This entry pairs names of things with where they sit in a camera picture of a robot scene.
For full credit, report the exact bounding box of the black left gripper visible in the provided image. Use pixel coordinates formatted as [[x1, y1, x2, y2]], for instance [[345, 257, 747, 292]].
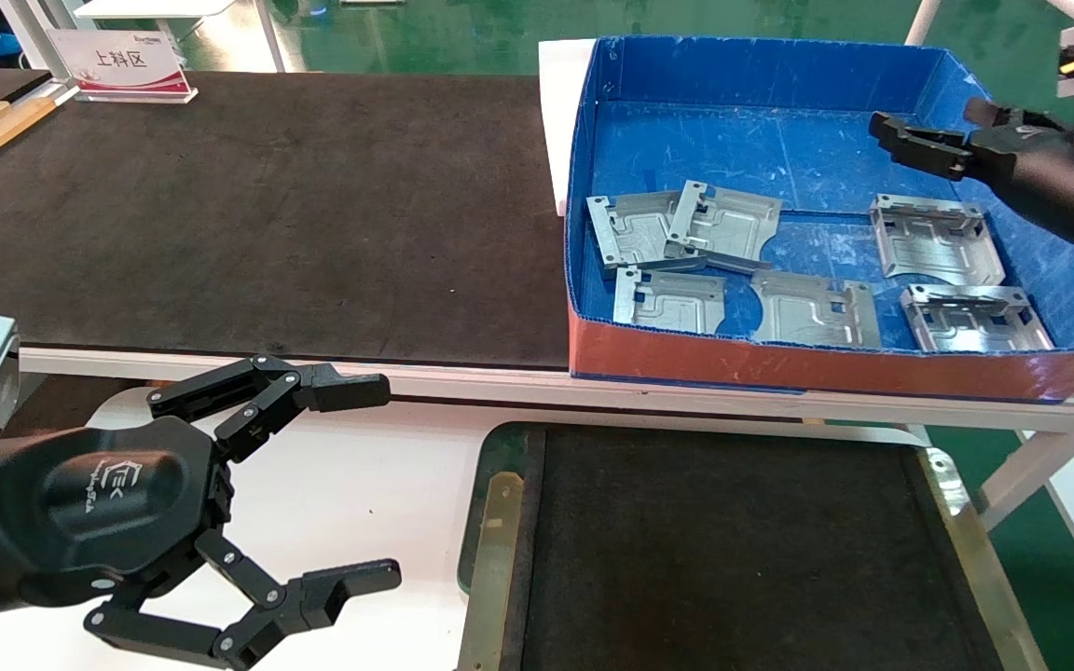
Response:
[[0, 353, 403, 670]]

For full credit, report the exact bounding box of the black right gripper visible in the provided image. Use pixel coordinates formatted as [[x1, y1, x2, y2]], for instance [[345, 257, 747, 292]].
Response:
[[870, 96, 1074, 260]]

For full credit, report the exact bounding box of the stamped sheet metal part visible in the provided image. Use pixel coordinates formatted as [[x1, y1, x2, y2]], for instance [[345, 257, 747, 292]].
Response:
[[665, 181, 784, 276], [587, 191, 710, 276], [613, 267, 727, 336], [901, 284, 1055, 353], [750, 270, 883, 350], [871, 194, 1007, 288]]

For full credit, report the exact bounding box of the white tube railing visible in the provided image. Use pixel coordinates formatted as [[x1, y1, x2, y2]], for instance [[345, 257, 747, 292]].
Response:
[[905, 0, 1074, 122]]

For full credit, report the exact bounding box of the blue box with orange side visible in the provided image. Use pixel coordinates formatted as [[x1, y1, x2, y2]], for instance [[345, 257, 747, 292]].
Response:
[[563, 35, 1074, 404]]

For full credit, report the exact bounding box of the black rubber table mat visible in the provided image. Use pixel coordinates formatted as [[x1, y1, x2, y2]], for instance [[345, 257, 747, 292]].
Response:
[[0, 67, 575, 371]]

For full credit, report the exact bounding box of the black tray with brass rim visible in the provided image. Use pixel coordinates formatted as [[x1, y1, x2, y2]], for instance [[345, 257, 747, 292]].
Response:
[[456, 421, 1051, 671]]

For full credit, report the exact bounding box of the white and red sign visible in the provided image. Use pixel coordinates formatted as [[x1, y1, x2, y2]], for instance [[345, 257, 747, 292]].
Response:
[[46, 28, 200, 104]]

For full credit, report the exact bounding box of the white background table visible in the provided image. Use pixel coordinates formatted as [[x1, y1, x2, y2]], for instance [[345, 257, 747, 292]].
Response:
[[76, 0, 238, 21]]

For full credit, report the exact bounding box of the white metal frame post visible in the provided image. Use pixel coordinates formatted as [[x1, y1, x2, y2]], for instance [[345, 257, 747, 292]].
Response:
[[0, 0, 81, 94]]

